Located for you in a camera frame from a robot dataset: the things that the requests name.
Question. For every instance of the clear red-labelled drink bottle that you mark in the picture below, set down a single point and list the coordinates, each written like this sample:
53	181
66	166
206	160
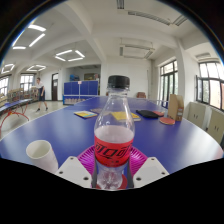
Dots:
114	133

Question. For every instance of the ceiling air conditioner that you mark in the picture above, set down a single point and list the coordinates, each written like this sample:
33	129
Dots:
136	51

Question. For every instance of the blue red-legged table tennis table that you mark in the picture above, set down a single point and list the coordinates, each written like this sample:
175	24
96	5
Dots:
13	106

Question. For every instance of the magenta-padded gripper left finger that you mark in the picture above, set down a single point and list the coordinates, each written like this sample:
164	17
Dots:
74	171

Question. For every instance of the black paddle case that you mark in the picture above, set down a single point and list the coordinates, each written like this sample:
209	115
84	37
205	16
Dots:
146	114

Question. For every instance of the blue partition wall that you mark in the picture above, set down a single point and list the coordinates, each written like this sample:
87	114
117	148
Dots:
81	88

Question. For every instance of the white cabinet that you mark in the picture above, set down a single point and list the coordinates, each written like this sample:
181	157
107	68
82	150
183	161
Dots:
196	115
216	126

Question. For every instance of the large dark-framed window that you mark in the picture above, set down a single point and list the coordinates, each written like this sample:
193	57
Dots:
211	85

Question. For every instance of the tall dark-framed window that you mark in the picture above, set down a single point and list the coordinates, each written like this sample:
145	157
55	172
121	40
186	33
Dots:
169	83

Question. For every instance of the dark door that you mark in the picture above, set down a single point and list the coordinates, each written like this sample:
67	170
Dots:
54	87

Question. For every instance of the ceiling light group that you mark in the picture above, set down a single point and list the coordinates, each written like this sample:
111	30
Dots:
36	39

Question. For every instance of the person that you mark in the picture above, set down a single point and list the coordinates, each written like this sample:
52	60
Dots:
41	93

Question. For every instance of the white cup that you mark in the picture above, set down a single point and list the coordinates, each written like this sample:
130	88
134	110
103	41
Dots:
41	155

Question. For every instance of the brown cardboard box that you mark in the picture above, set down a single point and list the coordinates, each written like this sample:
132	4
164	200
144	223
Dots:
175	107

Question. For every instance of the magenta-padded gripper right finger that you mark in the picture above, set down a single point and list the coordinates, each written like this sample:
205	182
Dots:
150	171

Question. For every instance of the red table tennis paddle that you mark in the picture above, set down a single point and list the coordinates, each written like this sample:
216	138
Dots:
159	113
166	120

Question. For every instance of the brown armchair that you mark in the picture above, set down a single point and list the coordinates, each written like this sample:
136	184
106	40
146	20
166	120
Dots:
141	95

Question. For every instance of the yellow and blue book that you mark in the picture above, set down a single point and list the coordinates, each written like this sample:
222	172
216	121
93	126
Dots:
85	114

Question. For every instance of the grey notebook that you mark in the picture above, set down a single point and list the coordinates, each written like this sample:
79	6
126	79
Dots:
96	110

